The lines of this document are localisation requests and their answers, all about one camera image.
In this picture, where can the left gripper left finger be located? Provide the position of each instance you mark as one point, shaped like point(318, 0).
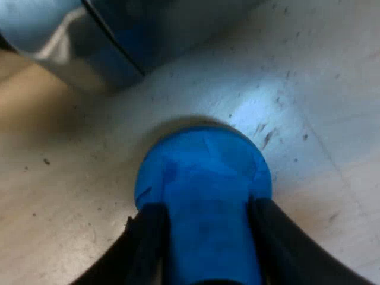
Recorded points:
point(130, 252)

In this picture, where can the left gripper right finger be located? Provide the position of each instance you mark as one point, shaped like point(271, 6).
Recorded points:
point(297, 252)

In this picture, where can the bright blue tamper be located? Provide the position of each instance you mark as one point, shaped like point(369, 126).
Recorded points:
point(205, 193)

